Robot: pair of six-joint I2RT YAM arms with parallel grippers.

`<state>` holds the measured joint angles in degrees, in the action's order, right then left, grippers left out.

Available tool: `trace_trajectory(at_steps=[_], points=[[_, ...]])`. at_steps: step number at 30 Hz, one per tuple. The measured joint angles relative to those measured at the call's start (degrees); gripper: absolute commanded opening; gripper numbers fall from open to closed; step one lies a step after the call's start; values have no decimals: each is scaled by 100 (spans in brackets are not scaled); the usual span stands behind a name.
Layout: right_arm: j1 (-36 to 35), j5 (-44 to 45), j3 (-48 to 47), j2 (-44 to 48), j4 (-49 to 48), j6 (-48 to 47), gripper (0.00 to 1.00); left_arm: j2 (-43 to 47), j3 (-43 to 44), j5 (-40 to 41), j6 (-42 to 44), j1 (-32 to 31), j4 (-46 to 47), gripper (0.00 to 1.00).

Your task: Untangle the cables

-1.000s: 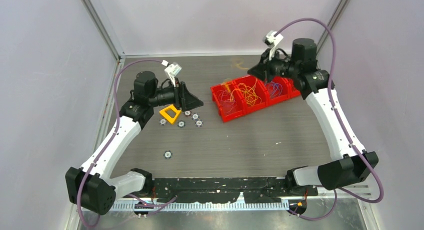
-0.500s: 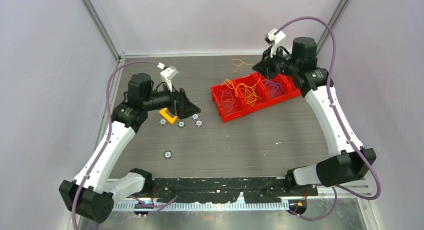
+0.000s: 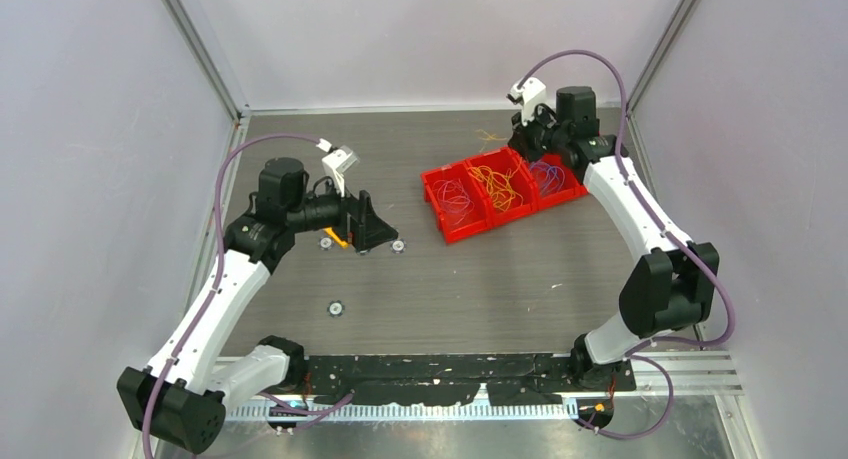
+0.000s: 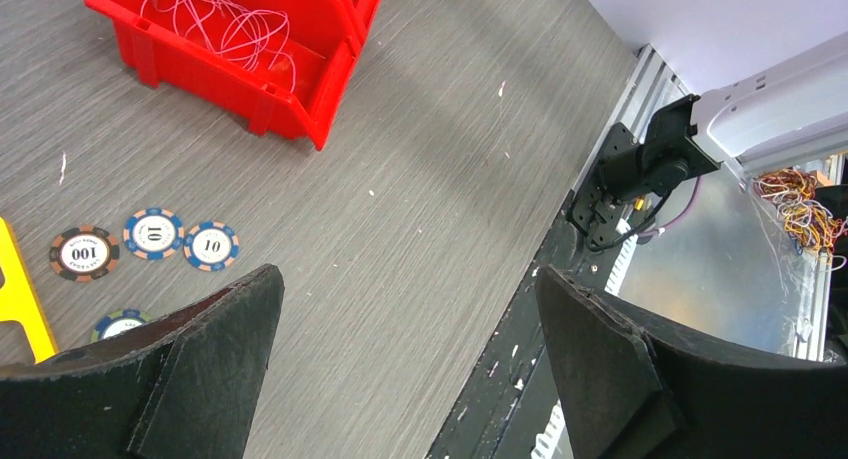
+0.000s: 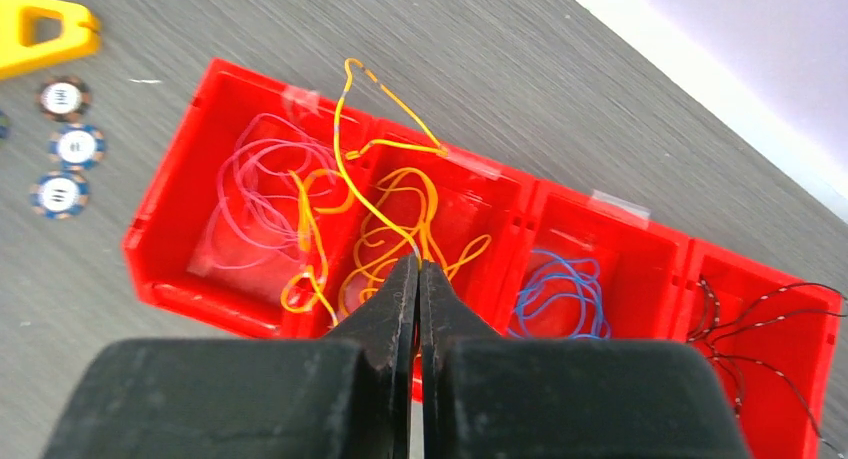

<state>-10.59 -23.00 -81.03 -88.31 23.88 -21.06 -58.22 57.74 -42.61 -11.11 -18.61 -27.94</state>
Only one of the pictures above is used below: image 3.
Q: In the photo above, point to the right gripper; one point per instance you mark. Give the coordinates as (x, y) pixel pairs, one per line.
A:
(522, 132)

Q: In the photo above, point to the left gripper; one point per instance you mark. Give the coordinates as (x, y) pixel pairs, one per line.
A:
(366, 227)

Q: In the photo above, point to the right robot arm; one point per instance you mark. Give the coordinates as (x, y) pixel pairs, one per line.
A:
(669, 288)

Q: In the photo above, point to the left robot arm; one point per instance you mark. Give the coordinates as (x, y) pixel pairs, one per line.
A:
(179, 397)

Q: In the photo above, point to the red compartment bin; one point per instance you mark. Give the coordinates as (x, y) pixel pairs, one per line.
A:
(492, 189)

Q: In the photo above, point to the yellow triangle frame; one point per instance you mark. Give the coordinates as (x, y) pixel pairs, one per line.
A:
(329, 232)

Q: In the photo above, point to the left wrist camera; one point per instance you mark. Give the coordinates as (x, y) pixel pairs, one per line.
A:
(336, 162)

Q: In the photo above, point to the white slotted cable duct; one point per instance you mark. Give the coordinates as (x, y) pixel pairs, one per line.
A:
(264, 411)

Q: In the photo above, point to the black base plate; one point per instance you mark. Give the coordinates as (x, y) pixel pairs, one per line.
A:
(451, 379)

